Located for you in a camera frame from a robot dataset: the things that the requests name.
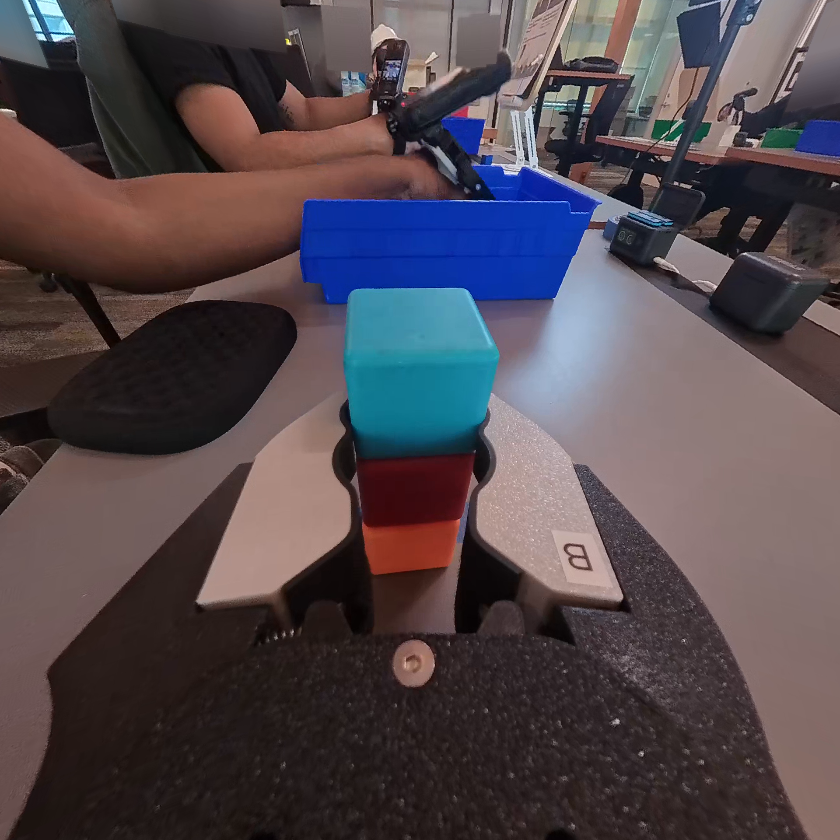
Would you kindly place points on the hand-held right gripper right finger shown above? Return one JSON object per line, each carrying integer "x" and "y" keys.
{"x": 532, "y": 512}

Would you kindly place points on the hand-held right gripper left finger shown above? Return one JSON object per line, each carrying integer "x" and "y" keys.
{"x": 278, "y": 519}

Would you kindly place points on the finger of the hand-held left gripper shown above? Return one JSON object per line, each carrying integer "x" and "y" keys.
{"x": 475, "y": 181}

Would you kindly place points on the blue plastic bin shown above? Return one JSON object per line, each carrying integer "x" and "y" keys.
{"x": 466, "y": 134}
{"x": 820, "y": 138}
{"x": 433, "y": 250}

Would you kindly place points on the red foam cube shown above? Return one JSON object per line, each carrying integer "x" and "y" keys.
{"x": 416, "y": 488}

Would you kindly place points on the orange foam cube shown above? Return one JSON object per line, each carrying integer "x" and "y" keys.
{"x": 411, "y": 545}

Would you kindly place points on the teal foam cube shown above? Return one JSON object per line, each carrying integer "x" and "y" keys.
{"x": 420, "y": 368}

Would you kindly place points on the person's left forearm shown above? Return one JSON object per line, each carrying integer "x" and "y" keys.
{"x": 171, "y": 217}

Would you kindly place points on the person's left hand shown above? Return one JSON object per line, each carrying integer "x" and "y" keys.
{"x": 420, "y": 177}

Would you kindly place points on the black handheld device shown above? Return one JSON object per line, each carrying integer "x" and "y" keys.
{"x": 390, "y": 68}

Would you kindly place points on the white sign stand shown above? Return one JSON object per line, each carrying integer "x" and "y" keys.
{"x": 532, "y": 79}

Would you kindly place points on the black swivel chair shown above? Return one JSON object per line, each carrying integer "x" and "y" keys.
{"x": 591, "y": 112}

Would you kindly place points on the black power unit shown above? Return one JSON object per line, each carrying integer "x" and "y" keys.
{"x": 643, "y": 239}
{"x": 768, "y": 292}

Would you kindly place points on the black textured armrest pad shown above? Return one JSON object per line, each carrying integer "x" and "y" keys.
{"x": 171, "y": 374}

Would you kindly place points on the brown office desk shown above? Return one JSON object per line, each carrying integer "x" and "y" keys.
{"x": 735, "y": 155}

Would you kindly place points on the black office chair frame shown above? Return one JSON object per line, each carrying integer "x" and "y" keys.
{"x": 85, "y": 309}

